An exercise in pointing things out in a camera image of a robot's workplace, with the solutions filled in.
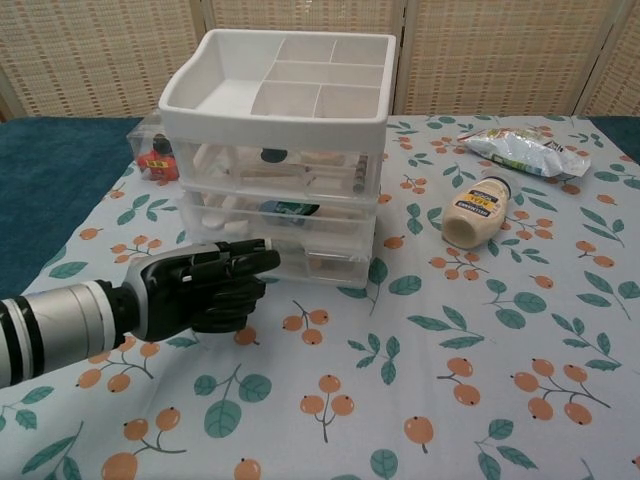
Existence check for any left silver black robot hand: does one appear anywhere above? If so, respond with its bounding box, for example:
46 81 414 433
122 238 282 342

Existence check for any green toy tank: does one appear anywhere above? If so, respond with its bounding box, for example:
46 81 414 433
262 199 321 226

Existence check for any white plastic drawer organizer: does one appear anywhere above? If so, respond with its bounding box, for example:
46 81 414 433
157 28 397 290

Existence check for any translucent white plastic drawer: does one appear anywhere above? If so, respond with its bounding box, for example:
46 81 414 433
172 139 374 197

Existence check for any clear box of red toys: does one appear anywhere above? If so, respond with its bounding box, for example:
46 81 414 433
127 117 181 186

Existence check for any floral patterned tablecloth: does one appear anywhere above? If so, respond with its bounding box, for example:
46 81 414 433
0 114 640 480

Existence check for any bamboo folding screen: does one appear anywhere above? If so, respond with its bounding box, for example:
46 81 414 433
0 0 640 121

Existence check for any mayonnaise squeeze bottle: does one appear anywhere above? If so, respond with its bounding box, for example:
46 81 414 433
442 169 514 250

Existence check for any silver snack bag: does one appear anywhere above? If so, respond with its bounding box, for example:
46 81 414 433
457 126 592 182

